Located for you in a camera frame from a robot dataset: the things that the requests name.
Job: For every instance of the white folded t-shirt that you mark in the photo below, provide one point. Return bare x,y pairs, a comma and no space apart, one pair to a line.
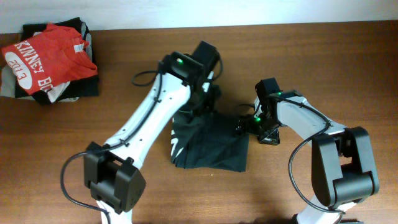
57,91

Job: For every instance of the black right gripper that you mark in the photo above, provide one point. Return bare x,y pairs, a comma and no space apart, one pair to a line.
270,138

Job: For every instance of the dark green t-shirt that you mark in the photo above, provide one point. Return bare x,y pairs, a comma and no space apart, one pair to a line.
208,139

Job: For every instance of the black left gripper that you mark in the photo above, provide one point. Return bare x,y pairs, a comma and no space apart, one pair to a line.
206,104

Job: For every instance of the black folded t-shirt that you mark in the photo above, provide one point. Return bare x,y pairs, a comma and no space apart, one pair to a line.
77,88

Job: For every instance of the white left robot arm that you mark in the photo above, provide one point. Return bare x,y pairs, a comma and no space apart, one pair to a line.
112,171

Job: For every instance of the grey folded t-shirt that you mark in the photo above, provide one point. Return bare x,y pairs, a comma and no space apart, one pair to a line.
8,89

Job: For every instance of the red folded t-shirt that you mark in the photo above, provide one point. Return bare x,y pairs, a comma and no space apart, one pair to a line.
52,57

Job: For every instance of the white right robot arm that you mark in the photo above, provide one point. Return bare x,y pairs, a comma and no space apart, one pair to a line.
343,168

